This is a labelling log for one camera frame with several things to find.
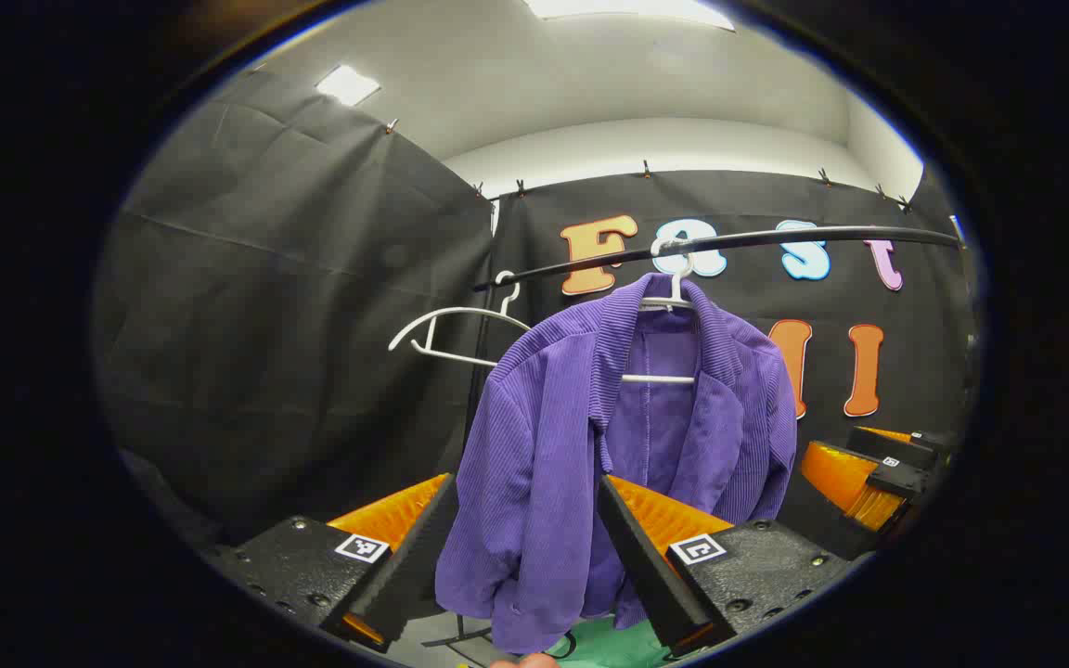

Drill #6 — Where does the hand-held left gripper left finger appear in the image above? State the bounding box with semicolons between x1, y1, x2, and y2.
205;471;459;655

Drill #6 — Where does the ceiling light panel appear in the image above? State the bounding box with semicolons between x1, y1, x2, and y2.
525;0;735;32
315;63;382;108

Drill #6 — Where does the black clothes rack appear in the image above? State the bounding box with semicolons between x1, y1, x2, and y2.
421;225;967;649

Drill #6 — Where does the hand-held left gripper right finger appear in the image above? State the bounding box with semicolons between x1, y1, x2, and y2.
596;473;860;658

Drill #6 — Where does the row of black binder clips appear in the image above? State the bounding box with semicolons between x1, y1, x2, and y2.
384;119;911;210

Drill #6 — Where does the purple corduroy jacket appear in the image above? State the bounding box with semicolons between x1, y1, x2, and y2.
434;272;798;655

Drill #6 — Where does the white plastic hanger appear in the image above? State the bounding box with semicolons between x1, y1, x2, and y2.
388;270;535;369
621;237;698;385

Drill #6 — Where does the green laundry hamper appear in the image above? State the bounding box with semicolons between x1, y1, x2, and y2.
544;615;675;668

